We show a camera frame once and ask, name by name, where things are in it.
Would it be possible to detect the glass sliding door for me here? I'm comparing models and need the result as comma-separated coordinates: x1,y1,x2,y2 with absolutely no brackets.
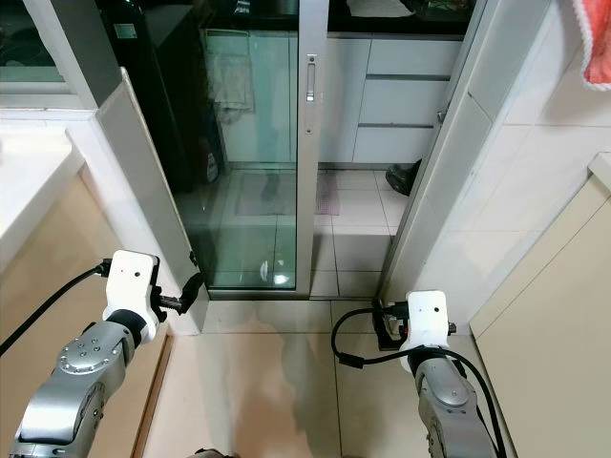
181,29,330,299

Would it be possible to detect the beige counter cabinet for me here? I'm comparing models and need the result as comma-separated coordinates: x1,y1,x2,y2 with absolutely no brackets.
0,177,175,458

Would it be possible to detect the patterned hanging towel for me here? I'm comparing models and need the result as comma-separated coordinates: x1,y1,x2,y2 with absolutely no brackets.
208,52,257,115

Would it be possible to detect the white drawer cabinet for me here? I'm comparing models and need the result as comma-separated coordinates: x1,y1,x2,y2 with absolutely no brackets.
320,38,464,165

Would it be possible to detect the aluminium framed window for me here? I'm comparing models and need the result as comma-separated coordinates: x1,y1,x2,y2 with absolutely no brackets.
0,0,98,98

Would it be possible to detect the red cloth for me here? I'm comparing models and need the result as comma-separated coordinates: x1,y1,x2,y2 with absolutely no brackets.
573,0,611,92

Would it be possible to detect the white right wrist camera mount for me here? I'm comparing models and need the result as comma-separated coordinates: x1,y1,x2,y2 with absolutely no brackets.
405,290,453,354

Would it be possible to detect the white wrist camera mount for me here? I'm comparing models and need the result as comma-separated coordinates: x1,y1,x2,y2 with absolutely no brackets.
105,250,161,325
405,290,453,354

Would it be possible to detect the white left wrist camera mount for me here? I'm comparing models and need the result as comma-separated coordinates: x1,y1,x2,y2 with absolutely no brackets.
105,250,161,325

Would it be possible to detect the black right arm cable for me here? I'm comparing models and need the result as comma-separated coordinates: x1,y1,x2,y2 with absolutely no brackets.
332,305,509,458

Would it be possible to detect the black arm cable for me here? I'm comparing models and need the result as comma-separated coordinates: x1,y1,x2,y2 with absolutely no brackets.
0,260,111,356
332,305,509,458

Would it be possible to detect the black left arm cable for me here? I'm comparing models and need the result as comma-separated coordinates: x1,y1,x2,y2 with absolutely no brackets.
0,260,111,356

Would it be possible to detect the silver door handle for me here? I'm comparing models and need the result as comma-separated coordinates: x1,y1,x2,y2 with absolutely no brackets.
305,55,318,102

